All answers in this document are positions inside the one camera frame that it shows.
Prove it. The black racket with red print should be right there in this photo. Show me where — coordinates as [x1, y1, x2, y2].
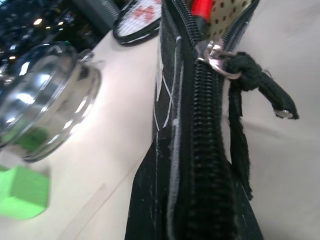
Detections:
[112, 0, 164, 47]

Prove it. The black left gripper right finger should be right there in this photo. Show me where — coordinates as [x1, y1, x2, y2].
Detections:
[234, 183, 265, 240]

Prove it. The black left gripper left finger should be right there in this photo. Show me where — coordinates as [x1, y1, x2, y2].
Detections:
[124, 129, 174, 240]

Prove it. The red marker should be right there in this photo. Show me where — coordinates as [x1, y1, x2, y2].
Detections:
[190, 0, 214, 29]

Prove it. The black grid pattern zipper pouch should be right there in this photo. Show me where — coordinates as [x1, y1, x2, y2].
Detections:
[151, 0, 300, 240]

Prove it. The green block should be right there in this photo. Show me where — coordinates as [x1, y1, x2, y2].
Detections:
[0, 164, 51, 221]

